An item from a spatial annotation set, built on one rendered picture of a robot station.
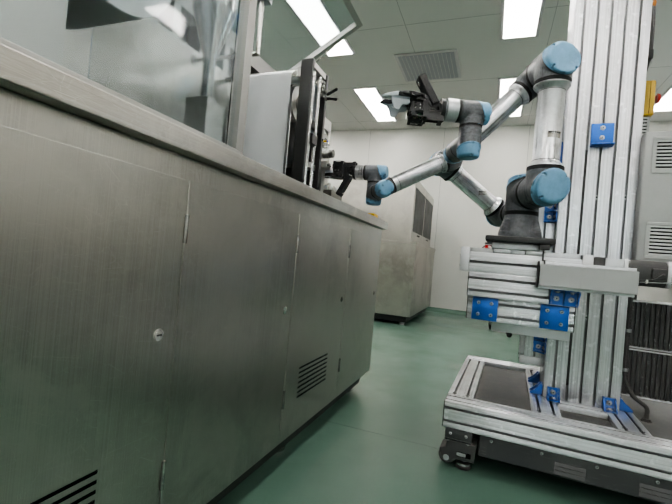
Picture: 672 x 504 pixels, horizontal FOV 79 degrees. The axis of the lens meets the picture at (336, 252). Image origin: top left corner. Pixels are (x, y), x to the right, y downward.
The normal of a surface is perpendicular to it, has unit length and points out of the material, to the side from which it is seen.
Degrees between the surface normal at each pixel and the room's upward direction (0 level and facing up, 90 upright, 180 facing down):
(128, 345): 90
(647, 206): 90
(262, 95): 90
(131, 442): 90
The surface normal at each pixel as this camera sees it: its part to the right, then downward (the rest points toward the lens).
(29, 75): 0.93, 0.08
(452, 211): -0.36, -0.04
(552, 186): 0.03, 0.12
